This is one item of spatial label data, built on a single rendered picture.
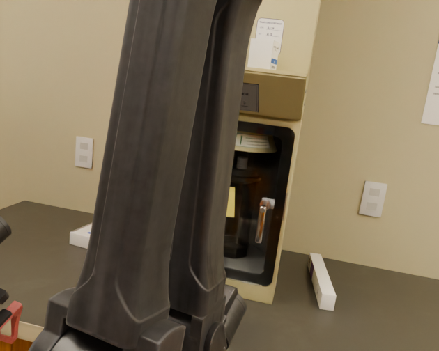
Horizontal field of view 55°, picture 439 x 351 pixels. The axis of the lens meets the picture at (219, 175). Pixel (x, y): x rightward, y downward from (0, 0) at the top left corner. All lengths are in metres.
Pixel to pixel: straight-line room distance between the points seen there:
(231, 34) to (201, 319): 0.26
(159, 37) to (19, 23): 1.52
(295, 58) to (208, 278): 0.68
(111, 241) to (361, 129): 1.21
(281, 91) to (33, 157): 1.14
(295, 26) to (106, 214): 0.78
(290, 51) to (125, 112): 0.74
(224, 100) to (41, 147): 1.43
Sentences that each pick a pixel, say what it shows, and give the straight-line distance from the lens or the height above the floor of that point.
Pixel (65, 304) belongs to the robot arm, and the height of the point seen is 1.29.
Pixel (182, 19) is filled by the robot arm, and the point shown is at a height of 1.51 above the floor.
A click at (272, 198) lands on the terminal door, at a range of 1.02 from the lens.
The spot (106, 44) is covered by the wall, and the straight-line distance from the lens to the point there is 1.61.
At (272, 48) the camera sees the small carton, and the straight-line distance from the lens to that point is 0.93.
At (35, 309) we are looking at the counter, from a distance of 1.06.
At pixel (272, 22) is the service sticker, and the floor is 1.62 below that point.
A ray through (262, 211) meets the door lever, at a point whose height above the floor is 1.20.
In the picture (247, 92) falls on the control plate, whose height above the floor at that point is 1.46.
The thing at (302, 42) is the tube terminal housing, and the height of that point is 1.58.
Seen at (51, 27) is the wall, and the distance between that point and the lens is 1.73.
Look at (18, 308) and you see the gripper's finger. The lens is 0.82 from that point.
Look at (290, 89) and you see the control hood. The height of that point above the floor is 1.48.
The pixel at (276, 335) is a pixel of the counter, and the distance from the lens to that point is 1.02.
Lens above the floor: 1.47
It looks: 12 degrees down
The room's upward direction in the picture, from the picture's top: 7 degrees clockwise
